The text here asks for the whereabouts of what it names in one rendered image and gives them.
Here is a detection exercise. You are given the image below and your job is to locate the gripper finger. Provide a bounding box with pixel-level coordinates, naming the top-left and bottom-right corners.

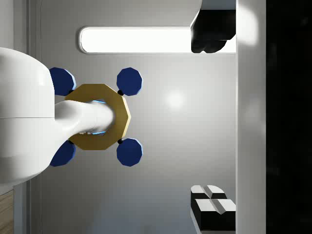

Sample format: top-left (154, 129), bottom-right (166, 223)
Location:
top-left (190, 184), bottom-right (237, 234)
top-left (190, 0), bottom-right (237, 54)

